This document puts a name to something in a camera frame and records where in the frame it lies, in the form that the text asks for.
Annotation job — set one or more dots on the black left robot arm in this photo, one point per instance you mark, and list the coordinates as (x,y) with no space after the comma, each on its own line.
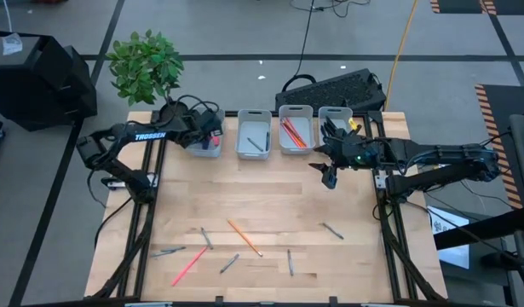
(151,136)

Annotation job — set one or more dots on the black stand beam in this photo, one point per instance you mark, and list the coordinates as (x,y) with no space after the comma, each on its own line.
(479,230)

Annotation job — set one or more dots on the black perforated computer case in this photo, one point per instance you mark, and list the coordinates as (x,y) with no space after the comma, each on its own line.
(329,91)

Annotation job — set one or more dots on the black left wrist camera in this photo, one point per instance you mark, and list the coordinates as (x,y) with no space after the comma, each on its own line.
(212,121)

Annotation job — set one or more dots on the white paper sheet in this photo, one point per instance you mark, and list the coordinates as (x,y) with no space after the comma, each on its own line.
(451,256)

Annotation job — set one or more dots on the black equipment stack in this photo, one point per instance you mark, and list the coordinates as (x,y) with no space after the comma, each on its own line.
(40,85)

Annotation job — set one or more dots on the grey screw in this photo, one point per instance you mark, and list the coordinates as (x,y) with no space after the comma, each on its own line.
(333,231)

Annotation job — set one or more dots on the potted green tree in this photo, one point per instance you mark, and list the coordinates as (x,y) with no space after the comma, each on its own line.
(144,64)

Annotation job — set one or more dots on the blue eraser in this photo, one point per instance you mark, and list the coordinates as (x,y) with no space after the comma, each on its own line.
(207,143)

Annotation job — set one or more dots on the white plastic bin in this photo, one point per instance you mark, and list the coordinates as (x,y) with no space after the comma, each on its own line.
(253,128)
(340,111)
(197,151)
(306,117)

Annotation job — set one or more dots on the grey crayon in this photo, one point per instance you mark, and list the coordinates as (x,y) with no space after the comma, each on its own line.
(229,263)
(174,249)
(255,144)
(206,239)
(290,262)
(161,254)

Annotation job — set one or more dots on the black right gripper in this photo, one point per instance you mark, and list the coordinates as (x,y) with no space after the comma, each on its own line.
(351,151)

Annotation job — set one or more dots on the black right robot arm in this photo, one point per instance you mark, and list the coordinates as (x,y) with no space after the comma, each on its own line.
(436,155)

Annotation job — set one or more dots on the yellow highlighter pen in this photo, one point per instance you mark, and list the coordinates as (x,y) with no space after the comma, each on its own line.
(353,124)

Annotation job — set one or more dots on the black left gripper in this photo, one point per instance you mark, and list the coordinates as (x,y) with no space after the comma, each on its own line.
(189,130)

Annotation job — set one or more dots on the clear plastic bag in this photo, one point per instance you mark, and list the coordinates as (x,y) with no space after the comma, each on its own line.
(12,44)

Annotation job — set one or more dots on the pink eraser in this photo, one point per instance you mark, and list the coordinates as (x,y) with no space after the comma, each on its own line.
(216,140)

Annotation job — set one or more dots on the orange pencil with pink eraser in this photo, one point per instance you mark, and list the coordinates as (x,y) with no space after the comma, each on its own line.
(244,237)

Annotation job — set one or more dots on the black hazard striped mat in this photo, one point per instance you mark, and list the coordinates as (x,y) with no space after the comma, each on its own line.
(457,5)
(500,102)

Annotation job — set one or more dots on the blue crayon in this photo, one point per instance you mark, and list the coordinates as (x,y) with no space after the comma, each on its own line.
(267,140)

